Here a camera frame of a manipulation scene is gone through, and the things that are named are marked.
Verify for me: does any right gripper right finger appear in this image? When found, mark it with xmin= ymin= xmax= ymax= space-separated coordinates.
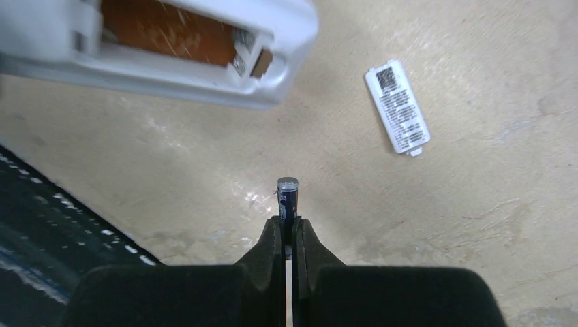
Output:
xmin=292 ymin=219 xmax=506 ymax=326

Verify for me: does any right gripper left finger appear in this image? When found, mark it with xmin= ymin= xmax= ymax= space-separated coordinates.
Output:
xmin=61 ymin=217 xmax=286 ymax=326

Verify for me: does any blue black battery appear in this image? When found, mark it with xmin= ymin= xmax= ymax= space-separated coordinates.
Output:
xmin=277 ymin=177 xmax=299 ymax=225

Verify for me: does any white remote control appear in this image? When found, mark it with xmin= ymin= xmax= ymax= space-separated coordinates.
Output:
xmin=1 ymin=1 xmax=319 ymax=110

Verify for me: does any white battery cover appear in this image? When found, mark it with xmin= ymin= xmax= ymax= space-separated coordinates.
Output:
xmin=364 ymin=59 xmax=431 ymax=157

